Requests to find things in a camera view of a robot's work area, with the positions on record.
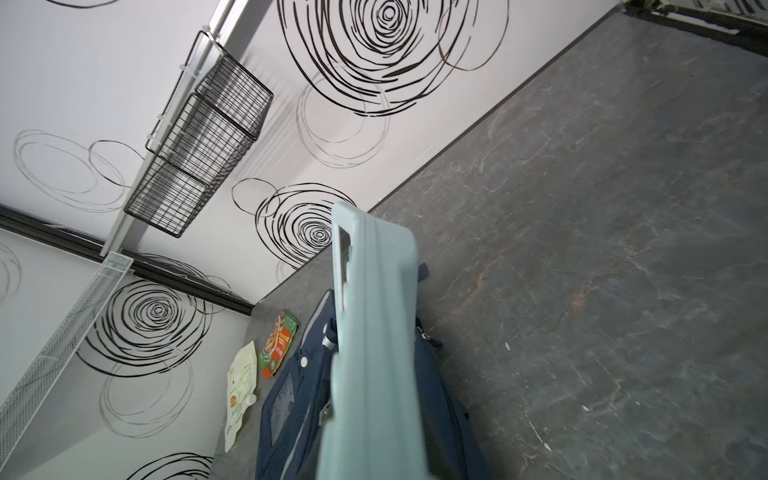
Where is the teal calculator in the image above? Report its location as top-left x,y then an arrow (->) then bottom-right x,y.
317,202 -> 431,479

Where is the navy blue student backpack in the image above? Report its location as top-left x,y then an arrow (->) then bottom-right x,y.
255,289 -> 491,479

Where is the orange green snack packet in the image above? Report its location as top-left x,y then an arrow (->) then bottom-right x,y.
257,311 -> 300,378

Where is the white cream food pouch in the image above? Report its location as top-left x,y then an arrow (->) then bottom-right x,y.
224,342 -> 258,452

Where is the black wire wall basket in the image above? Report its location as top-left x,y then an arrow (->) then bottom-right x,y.
123,29 -> 274,238

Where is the white wire wall shelf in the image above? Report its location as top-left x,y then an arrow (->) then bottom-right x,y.
1,251 -> 134,466

